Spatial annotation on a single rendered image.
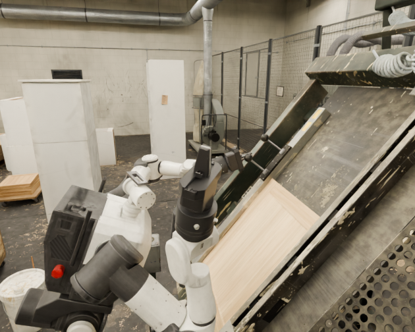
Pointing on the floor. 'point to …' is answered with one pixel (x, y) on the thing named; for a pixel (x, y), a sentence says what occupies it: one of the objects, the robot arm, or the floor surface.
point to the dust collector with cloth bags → (213, 139)
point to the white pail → (10, 291)
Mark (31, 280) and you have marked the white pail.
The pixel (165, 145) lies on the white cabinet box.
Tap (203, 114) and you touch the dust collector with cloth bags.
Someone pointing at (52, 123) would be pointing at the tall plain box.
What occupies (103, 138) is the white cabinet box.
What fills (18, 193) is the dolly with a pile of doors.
